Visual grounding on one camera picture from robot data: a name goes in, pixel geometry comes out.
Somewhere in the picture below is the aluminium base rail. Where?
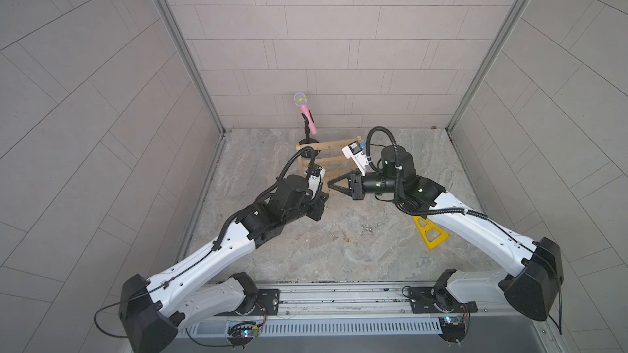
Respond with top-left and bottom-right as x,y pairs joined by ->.
176,272 -> 553,346

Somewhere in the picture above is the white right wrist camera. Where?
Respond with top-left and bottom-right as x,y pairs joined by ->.
342,141 -> 374,176

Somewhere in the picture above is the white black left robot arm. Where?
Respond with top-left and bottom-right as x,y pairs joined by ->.
116,146 -> 329,352

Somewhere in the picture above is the aluminium corner frame post left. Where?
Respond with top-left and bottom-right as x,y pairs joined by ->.
153,0 -> 226,137

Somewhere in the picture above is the aluminium corner frame post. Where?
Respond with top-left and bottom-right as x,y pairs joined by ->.
446,0 -> 530,136
153,0 -> 226,137

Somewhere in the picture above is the wooden jewelry display stand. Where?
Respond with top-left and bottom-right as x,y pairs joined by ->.
308,136 -> 363,191

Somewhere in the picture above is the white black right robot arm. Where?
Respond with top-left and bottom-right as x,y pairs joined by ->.
328,127 -> 564,321

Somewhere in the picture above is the pink toy microphone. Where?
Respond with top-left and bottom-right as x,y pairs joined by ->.
294,92 -> 317,134

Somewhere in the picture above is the yellow plastic triangle piece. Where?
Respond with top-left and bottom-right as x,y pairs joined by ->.
413,217 -> 450,251

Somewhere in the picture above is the aluminium corner frame post right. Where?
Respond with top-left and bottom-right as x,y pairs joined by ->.
446,0 -> 530,136

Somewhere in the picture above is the black microphone stand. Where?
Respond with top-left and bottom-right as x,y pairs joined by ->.
299,114 -> 318,145

